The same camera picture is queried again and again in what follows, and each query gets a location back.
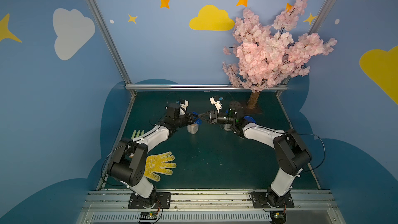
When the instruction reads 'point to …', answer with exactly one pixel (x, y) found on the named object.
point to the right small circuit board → (278, 216)
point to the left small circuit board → (148, 215)
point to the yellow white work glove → (156, 163)
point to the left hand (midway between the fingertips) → (198, 115)
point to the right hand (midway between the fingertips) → (202, 115)
